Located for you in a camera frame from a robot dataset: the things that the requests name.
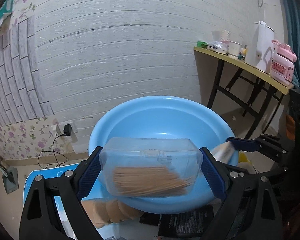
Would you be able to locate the blue plastic basin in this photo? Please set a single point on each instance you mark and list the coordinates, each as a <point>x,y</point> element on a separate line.
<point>164,117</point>

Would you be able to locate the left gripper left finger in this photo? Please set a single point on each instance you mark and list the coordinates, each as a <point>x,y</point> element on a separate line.
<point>40,218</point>

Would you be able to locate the yellow side table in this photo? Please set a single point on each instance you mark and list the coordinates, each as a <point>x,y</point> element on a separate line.
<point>260,81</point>

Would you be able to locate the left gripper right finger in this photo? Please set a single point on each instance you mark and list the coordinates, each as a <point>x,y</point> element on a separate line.
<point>249,209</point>

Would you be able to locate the orange silver snack packet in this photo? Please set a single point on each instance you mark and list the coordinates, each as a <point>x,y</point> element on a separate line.
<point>223,152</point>

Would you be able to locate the white electric kettle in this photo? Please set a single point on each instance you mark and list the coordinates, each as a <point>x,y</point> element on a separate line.
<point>260,51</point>

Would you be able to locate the pink lunch jar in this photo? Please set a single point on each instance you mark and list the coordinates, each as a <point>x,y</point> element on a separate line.
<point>282,63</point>

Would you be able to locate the clear box of toothpicks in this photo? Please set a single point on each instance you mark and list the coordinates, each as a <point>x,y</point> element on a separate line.
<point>141,167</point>

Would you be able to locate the printed blue table mat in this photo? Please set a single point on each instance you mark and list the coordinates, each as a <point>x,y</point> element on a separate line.
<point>130,229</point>

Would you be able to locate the black bottle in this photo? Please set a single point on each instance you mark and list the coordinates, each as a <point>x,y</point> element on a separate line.
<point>183,225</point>

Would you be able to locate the black wall charger with cable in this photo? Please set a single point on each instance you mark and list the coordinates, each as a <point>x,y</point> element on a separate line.
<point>67,130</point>

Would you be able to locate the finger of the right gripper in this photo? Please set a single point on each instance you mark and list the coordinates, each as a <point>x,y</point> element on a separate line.
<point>267,145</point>

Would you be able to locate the green small box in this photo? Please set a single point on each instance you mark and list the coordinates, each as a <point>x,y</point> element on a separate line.
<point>202,44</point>

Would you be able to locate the grey dustpan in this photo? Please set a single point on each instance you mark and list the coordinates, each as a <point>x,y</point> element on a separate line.
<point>9,178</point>

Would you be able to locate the brown plush bear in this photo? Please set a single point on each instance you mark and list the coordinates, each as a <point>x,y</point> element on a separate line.
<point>113,211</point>

